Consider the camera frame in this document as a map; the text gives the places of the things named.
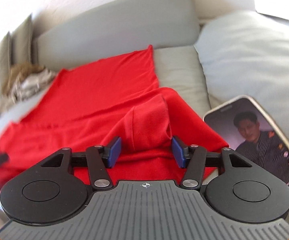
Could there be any large grey armrest cushion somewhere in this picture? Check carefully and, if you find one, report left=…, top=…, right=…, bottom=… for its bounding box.
left=194, top=10, right=289, bottom=140

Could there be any tan garment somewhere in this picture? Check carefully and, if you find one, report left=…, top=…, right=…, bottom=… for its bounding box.
left=8, top=62, right=45, bottom=90

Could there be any grey-beige garment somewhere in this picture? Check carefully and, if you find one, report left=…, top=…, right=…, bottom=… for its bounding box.
left=0, top=69, right=57, bottom=108

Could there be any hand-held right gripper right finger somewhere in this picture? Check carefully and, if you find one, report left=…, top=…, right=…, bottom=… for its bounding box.
left=172, top=135, right=255, bottom=190

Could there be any red sweater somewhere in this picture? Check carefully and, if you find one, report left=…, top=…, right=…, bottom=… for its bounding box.
left=0, top=45, right=229, bottom=195

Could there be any smartphone in white case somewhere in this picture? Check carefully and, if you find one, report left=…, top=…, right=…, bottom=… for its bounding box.
left=203, top=95, right=289, bottom=209

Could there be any grey sofa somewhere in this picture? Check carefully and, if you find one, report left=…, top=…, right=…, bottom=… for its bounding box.
left=33, top=0, right=211, bottom=108

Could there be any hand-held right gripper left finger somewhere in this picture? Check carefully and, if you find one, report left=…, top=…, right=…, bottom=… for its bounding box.
left=36, top=136, right=122, bottom=189

